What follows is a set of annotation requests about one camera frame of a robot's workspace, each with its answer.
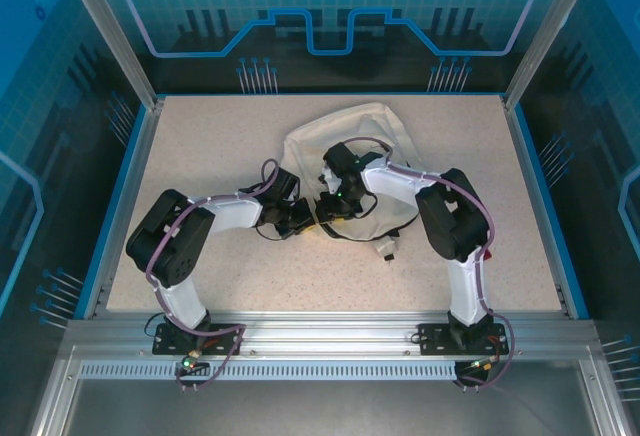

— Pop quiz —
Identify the cream canvas backpack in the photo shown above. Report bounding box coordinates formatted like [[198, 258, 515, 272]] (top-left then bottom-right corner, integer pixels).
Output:
[[280, 100, 419, 263]]

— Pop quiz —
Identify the blue table edge strip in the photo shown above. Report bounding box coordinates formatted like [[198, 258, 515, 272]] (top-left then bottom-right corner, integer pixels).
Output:
[[73, 104, 155, 320], [512, 104, 592, 320], [152, 90, 509, 99]]

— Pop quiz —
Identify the aluminium mounting rail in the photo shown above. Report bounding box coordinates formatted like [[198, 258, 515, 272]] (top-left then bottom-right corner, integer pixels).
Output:
[[64, 309, 601, 363]]

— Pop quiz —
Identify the slotted grey cable duct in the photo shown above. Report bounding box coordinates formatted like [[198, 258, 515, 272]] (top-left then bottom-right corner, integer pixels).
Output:
[[78, 361, 459, 381]]

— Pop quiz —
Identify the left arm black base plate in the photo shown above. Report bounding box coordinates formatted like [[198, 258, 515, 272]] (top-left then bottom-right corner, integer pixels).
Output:
[[152, 323, 245, 356]]

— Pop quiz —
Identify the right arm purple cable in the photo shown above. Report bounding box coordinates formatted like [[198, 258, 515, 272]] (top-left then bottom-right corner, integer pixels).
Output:
[[342, 136, 516, 393]]

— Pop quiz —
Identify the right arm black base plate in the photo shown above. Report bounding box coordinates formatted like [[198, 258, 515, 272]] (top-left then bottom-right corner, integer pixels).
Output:
[[417, 323, 510, 356]]

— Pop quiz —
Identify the aluminium side rail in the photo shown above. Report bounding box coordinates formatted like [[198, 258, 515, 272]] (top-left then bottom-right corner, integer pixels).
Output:
[[501, 95, 572, 318], [82, 97, 166, 320]]

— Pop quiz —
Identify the aluminium frame post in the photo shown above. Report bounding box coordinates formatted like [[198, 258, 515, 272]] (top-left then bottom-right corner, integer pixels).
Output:
[[53, 0, 166, 112], [502, 0, 601, 112]]

